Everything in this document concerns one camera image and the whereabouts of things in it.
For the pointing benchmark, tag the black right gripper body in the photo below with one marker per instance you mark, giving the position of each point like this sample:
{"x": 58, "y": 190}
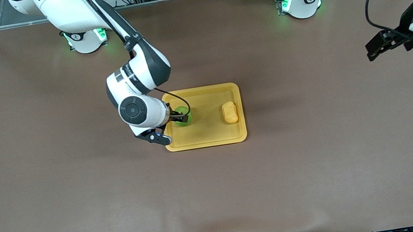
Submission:
{"x": 174, "y": 115}

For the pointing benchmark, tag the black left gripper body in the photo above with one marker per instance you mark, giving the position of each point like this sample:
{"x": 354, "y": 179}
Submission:
{"x": 403, "y": 31}

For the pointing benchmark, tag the green apple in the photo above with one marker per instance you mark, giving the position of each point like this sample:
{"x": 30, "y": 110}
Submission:
{"x": 181, "y": 123}

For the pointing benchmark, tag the yellow bread piece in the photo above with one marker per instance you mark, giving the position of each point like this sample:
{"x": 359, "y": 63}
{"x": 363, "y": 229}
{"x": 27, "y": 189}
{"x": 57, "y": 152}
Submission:
{"x": 230, "y": 113}

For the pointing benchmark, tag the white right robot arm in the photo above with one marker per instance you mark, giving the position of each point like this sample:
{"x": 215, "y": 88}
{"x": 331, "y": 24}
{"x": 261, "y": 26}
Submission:
{"x": 135, "y": 77}

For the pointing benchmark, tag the yellow plastic tray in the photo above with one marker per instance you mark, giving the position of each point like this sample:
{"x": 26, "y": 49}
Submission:
{"x": 208, "y": 128}

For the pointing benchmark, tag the brown table mat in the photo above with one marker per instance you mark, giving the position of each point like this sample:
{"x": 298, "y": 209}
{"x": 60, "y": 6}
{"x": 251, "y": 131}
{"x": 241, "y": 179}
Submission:
{"x": 218, "y": 196}

